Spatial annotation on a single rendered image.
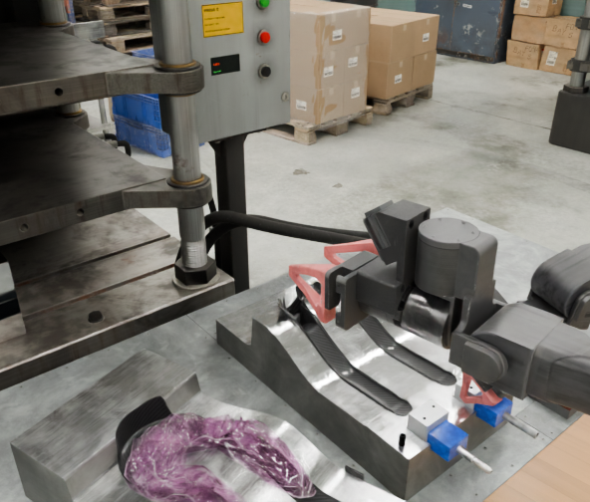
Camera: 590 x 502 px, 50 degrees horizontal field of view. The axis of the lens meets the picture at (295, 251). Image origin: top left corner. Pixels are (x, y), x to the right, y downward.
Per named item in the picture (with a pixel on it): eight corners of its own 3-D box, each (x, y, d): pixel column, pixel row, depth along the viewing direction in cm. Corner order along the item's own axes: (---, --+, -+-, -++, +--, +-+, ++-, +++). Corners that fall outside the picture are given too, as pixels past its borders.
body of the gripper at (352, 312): (332, 274, 66) (390, 299, 61) (389, 241, 72) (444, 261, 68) (331, 326, 69) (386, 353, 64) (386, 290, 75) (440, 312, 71)
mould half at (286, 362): (507, 422, 107) (521, 360, 100) (404, 503, 92) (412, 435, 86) (315, 299, 141) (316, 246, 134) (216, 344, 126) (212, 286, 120)
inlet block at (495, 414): (542, 440, 95) (549, 413, 92) (523, 457, 92) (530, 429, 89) (470, 395, 103) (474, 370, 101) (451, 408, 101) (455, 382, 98)
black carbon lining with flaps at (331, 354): (461, 387, 104) (469, 342, 100) (395, 432, 95) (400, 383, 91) (322, 299, 128) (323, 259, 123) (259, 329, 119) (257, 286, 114)
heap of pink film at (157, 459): (325, 481, 88) (327, 440, 85) (249, 580, 75) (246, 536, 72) (187, 409, 101) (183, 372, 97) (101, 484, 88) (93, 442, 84)
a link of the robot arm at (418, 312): (395, 280, 63) (455, 304, 59) (426, 259, 67) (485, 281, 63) (391, 336, 66) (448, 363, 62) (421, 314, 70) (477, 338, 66)
